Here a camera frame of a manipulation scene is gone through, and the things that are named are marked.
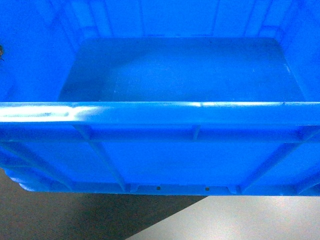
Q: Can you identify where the large blue plastic crate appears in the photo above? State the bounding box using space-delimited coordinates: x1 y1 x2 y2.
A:
0 0 320 196

